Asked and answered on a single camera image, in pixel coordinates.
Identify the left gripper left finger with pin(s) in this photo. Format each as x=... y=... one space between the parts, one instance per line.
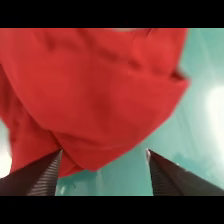
x=38 y=180

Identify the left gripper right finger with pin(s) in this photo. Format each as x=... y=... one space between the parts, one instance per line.
x=173 y=181

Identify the red T-shirt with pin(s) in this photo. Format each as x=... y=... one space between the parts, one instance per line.
x=90 y=93

